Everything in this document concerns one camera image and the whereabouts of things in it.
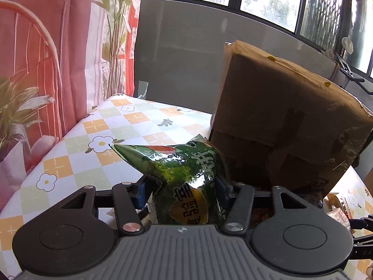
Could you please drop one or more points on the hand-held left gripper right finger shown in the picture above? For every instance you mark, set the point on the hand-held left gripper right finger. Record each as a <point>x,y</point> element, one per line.
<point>221,192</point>

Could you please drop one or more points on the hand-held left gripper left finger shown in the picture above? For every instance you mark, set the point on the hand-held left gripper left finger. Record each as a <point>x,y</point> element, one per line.
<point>145,191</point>

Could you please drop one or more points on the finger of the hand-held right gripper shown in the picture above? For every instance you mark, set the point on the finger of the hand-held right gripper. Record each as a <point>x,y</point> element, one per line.
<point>364,246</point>
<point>362,221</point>

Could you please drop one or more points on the green snack bag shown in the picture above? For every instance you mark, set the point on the green snack bag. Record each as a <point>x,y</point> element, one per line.
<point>180,175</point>

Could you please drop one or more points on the cardboard box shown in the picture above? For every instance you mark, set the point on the cardboard box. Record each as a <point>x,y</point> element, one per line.
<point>285,108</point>

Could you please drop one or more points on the pink printed curtain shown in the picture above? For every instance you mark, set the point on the pink printed curtain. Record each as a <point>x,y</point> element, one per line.
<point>43,64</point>

